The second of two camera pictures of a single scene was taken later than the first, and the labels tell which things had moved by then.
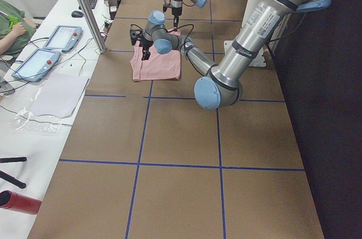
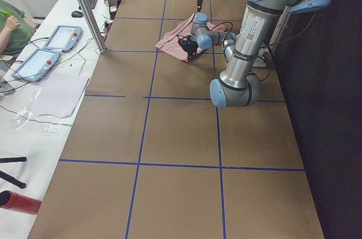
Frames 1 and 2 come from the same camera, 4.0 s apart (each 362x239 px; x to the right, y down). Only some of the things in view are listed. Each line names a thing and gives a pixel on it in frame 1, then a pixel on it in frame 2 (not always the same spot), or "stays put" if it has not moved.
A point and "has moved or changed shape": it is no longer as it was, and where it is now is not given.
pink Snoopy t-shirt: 159,66 has moved or changed shape
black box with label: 113,3 stays put
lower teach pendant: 36,65 stays put
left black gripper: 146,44 → 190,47
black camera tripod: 9,178 stays put
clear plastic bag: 25,121 stays put
